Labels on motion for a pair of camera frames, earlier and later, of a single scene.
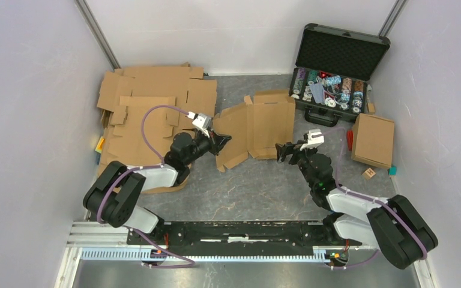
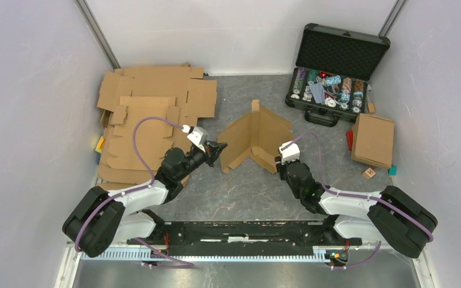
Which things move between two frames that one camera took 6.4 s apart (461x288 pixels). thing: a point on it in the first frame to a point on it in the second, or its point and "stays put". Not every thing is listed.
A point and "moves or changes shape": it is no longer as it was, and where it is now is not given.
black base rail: x=236 y=237 stays put
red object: x=350 y=137 stays put
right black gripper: x=286 y=149 to x=281 y=167
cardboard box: x=255 y=127 moves or changes shape
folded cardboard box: x=373 y=140 stays put
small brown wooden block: x=371 y=108 stays put
